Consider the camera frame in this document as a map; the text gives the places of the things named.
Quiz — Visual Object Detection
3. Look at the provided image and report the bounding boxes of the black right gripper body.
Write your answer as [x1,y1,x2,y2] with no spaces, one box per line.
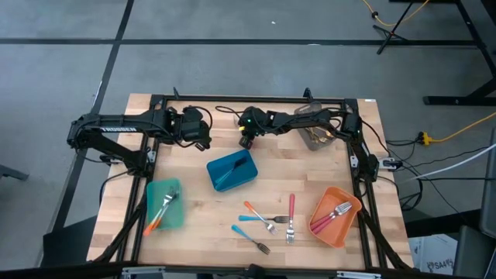
[236,106,272,150]

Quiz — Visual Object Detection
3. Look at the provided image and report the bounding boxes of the gold fork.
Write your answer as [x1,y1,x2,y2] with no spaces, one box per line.
[306,124,329,143]
[309,126,335,143]

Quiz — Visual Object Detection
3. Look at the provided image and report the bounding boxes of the blue plastic bin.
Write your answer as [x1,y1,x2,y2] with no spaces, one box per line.
[205,149,259,193]

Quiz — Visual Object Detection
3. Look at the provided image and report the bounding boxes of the yellow floor cable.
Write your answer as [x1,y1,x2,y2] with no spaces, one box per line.
[362,0,431,28]

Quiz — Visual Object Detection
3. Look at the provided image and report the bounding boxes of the white floor cable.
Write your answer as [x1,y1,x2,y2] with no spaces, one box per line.
[402,143,496,181]

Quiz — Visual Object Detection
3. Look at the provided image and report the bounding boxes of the black table frame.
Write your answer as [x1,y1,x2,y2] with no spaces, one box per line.
[95,87,414,272]

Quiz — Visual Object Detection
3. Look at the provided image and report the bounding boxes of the translucent green plastic bin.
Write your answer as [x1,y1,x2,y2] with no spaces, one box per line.
[146,177,184,230]

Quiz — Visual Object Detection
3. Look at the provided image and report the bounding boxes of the black desk base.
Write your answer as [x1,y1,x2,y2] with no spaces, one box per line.
[422,0,496,108]

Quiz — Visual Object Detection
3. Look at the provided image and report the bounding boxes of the blue-handled black fork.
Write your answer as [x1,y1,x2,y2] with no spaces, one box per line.
[216,157,249,183]
[237,215,291,225]
[215,158,247,186]
[231,224,271,256]

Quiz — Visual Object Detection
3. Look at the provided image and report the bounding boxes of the pink-handled silver fork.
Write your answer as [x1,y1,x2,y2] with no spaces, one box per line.
[309,201,353,229]
[285,193,296,245]
[312,205,353,236]

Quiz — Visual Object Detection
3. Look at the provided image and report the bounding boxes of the orange plastic bin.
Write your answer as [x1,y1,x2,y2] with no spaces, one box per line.
[308,186,363,250]

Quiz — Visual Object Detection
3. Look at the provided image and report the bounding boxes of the white power strip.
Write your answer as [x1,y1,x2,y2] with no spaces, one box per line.
[379,157,402,171]

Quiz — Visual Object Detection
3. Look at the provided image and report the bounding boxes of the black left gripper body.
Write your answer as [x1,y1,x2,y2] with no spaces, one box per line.
[180,106,213,152]

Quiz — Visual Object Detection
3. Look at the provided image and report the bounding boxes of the white cardboard box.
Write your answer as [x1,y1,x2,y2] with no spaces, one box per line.
[408,234,458,276]

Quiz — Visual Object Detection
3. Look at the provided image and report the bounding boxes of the black tripod stand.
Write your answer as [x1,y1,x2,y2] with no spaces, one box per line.
[371,0,477,55]

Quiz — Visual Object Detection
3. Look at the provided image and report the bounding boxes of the orange-handled silver fork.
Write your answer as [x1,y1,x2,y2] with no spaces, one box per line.
[153,188,181,228]
[243,200,279,236]
[142,187,180,237]

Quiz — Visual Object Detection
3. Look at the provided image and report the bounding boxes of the translucent grey plastic bin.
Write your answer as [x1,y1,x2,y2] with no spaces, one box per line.
[293,101,337,152]

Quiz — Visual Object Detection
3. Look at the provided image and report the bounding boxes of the yellow extension cord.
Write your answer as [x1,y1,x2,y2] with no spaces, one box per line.
[417,111,496,146]

